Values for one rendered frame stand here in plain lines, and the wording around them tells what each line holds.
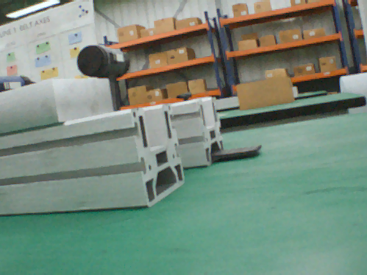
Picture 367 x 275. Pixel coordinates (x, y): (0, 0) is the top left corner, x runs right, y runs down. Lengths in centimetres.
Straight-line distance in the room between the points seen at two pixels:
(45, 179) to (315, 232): 28
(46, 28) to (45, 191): 360
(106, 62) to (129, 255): 55
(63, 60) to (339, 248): 370
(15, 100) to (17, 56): 376
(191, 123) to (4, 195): 24
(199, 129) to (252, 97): 193
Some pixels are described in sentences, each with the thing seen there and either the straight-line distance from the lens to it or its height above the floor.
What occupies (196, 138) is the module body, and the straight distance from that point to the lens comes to 55.
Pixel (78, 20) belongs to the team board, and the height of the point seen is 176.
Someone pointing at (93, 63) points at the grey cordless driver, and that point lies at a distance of 76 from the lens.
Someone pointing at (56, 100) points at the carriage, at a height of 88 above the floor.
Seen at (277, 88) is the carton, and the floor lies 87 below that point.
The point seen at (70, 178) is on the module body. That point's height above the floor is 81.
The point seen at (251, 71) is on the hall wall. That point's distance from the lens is 1101.
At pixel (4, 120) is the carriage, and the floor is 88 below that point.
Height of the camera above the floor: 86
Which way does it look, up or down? 3 degrees down
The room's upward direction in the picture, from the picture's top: 10 degrees counter-clockwise
